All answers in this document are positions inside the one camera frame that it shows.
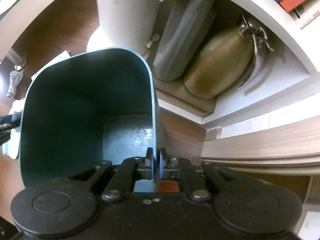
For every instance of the grey paper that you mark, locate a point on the grey paper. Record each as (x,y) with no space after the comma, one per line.
(15,78)

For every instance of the white cylindrical appliance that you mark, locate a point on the white cylindrical appliance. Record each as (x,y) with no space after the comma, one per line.
(124,23)

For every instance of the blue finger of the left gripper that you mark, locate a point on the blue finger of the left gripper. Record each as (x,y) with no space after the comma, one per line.
(14,118)

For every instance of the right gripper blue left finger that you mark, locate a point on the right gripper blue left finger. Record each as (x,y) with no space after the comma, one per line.
(127,173)

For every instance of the metal bed leg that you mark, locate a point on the metal bed leg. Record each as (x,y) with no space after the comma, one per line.
(16,59)

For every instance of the grey motor oil jug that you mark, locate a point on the grey motor oil jug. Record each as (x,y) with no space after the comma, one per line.
(187,25)

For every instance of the gold thermos kettle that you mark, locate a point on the gold thermos kettle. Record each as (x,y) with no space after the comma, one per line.
(233,57)

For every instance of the beige tray under jug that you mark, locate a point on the beige tray under jug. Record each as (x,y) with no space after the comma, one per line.
(176,94)

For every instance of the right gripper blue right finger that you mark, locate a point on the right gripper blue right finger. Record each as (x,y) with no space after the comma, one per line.
(190,178)

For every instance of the dark green trash bin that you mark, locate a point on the dark green trash bin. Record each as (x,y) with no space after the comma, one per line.
(92,107)

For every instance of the white snack package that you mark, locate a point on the white snack package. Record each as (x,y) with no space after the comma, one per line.
(66,54)

